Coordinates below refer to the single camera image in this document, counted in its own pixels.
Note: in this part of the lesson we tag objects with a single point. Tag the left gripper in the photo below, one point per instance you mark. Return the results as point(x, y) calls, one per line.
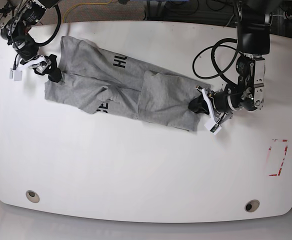
point(212, 103)

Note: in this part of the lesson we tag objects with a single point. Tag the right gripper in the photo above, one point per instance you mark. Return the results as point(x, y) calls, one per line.
point(54, 73)

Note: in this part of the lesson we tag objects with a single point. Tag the grey T-shirt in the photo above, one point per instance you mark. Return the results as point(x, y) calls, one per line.
point(98, 80)

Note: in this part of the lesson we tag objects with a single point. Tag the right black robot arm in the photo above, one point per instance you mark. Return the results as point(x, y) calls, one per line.
point(15, 28)

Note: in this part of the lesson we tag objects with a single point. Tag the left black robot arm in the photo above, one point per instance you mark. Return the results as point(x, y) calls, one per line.
point(244, 75)

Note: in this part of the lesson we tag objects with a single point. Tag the red tape marking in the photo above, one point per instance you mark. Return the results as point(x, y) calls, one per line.
point(276, 156)

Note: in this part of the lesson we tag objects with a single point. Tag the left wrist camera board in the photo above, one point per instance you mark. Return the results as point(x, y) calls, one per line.
point(212, 126)

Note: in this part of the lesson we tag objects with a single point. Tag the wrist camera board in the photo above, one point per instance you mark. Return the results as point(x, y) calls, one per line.
point(212, 126)
point(15, 75)

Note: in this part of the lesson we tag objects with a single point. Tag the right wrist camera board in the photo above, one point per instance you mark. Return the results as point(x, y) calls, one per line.
point(15, 75)

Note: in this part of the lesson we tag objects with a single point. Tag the right table cable grommet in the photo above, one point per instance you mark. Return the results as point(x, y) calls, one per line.
point(252, 206)

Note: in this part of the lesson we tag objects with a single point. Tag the table cable grommet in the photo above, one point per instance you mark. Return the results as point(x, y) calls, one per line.
point(32, 196)
point(252, 206)

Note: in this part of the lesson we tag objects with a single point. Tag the left table cable grommet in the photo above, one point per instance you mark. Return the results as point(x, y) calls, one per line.
point(32, 196)

